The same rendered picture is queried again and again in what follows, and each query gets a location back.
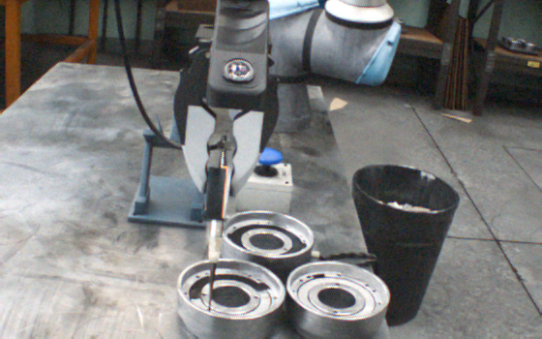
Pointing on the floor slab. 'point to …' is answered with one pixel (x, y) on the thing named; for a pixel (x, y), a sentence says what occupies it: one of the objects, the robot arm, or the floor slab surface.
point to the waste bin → (404, 229)
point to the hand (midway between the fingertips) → (218, 184)
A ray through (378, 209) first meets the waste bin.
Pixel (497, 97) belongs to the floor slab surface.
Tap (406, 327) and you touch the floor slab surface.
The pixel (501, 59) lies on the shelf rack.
